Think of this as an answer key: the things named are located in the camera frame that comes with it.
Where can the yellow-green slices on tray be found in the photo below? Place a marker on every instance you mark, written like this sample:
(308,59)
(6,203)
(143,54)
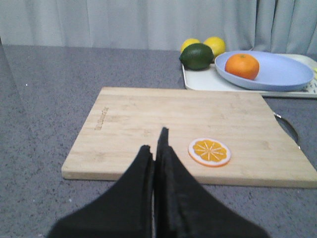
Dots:
(315,73)

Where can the light blue plate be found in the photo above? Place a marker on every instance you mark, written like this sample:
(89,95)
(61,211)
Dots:
(277,73)

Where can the orange fruit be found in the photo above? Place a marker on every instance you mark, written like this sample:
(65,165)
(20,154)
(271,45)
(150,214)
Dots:
(243,65)

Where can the metal cutting board handle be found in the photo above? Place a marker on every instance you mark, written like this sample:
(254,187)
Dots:
(288,128)

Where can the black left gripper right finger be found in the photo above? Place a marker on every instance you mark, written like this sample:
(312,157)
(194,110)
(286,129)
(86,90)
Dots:
(184,209)

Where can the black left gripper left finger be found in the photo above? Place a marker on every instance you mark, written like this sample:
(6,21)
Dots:
(123,211)

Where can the orange slice toy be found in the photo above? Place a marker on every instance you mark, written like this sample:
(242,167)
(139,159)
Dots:
(209,152)

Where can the wooden cutting board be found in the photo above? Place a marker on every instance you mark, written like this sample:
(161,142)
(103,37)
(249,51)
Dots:
(123,119)

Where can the white tray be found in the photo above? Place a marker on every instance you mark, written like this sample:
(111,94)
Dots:
(210,80)

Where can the white curtain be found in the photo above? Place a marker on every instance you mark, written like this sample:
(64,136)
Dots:
(279,26)

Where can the green lime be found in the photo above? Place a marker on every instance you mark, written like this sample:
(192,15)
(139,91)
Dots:
(197,56)

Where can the yellow lemon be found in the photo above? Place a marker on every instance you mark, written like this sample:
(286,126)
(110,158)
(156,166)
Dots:
(216,44)
(189,42)

